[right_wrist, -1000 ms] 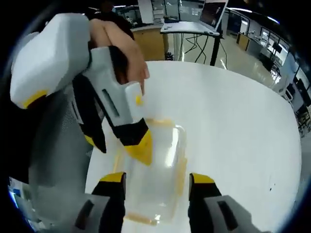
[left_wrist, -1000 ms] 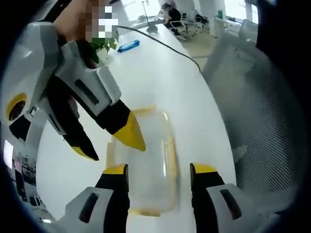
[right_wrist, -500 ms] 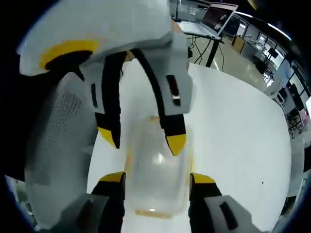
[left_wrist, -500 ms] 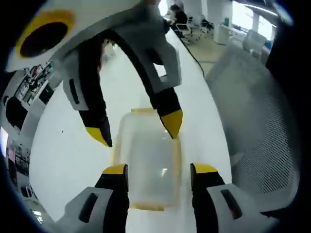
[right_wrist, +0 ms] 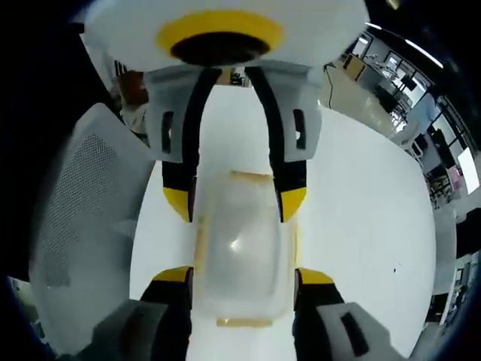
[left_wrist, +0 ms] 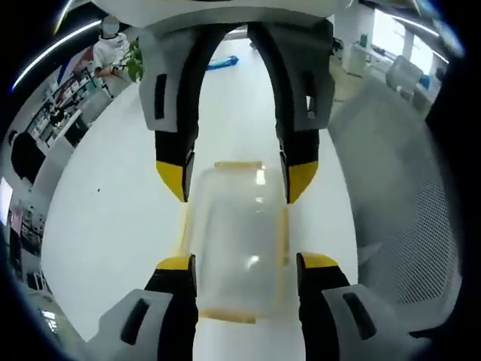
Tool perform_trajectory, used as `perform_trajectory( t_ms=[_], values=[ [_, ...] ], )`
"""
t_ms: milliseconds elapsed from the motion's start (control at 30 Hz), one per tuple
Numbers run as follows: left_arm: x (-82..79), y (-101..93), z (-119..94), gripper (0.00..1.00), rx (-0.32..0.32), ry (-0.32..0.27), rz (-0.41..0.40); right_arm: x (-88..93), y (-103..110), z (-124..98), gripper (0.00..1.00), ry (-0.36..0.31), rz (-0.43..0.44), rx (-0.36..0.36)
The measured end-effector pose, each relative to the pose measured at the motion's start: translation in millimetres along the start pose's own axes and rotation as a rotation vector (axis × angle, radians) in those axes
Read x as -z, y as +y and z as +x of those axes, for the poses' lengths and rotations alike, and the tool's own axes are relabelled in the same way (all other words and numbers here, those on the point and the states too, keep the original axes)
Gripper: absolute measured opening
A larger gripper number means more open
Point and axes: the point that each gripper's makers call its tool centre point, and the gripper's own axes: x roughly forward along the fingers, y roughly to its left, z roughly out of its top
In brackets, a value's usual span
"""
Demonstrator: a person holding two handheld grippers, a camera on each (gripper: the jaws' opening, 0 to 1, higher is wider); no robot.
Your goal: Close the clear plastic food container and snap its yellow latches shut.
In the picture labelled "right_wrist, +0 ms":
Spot black floor cable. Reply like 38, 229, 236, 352
323, 62, 337, 111

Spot white mesh office chair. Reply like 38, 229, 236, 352
29, 102, 166, 357

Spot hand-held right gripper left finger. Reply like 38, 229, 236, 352
88, 264, 197, 361

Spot yellow crate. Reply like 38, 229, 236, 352
343, 52, 372, 83

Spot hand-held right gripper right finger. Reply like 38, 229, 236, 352
292, 267, 415, 361

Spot bright monitor screen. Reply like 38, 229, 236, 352
455, 147, 475, 196

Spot clear plastic box with buckle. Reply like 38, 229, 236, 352
191, 168, 303, 329

